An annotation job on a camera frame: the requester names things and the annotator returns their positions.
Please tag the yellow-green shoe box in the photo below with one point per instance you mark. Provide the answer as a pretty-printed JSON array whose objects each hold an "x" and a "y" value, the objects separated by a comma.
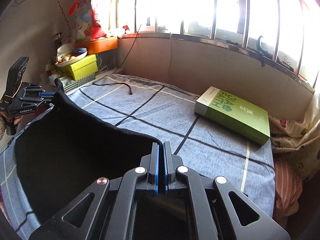
[{"x": 82, "y": 68}]

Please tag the black binder clip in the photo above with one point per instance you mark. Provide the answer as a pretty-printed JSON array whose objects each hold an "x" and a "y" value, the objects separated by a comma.
[{"x": 287, "y": 64}]

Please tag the orange box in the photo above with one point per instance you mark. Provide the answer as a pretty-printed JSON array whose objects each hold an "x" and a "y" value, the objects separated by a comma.
[{"x": 99, "y": 45}]

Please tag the green and white box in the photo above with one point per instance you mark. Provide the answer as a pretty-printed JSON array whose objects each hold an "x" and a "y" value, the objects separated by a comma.
[{"x": 234, "y": 113}]

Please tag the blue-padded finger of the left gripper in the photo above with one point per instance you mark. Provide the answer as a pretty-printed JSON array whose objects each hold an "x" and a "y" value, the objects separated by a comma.
[{"x": 46, "y": 95}]

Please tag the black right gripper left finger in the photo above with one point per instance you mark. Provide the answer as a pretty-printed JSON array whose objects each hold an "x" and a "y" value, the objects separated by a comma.
[{"x": 154, "y": 169}]

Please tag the black and white striped box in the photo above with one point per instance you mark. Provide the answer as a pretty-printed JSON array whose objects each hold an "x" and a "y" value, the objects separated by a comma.
[{"x": 70, "y": 85}]

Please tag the person's left hand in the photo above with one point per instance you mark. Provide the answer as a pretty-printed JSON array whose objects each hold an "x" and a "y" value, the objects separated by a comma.
[{"x": 9, "y": 122}]

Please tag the blue grid bed sheet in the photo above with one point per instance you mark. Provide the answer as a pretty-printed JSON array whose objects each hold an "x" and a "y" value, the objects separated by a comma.
[{"x": 204, "y": 145}]

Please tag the black pants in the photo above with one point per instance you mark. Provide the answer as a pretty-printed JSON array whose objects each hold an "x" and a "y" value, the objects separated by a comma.
[{"x": 85, "y": 136}]

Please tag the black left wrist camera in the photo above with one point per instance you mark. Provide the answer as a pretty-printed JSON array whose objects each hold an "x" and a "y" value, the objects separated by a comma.
[{"x": 15, "y": 75}]

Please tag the colourful gift bag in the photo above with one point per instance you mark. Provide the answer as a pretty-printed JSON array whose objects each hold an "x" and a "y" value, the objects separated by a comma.
[{"x": 91, "y": 19}]

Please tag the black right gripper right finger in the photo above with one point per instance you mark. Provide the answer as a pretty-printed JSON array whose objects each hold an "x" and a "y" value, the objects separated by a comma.
[{"x": 169, "y": 168}]

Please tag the floral cream curtain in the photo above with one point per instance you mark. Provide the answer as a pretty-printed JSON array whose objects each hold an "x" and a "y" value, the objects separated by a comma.
[{"x": 298, "y": 141}]

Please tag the pink striped blanket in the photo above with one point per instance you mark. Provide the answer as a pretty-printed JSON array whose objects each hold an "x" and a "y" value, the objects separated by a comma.
[{"x": 288, "y": 189}]

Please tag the black window hook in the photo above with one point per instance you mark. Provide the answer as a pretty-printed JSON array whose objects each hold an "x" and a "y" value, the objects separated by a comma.
[{"x": 260, "y": 51}]

